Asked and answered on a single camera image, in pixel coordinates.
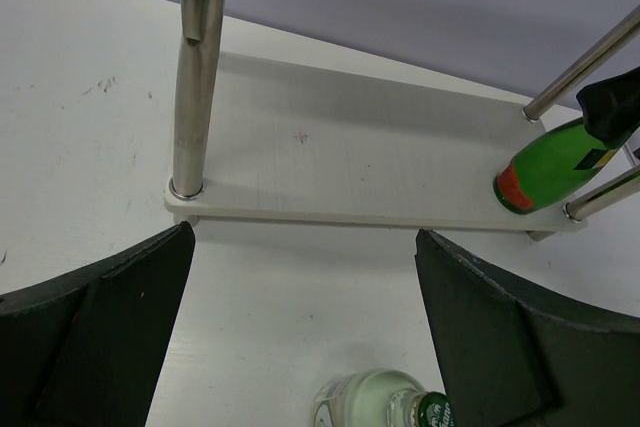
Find clear bottle green cap back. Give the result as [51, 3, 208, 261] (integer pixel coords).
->
[310, 369, 456, 427]

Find green glass bottle back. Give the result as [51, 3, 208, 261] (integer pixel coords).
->
[493, 118, 626, 215]

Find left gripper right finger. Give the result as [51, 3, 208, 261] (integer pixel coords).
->
[415, 230, 639, 426]

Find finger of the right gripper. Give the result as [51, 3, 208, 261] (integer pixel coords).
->
[577, 67, 640, 147]

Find white two-tier shelf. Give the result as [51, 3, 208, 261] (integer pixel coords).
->
[165, 0, 639, 239]

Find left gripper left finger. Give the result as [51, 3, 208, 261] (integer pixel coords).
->
[1, 222, 195, 426]

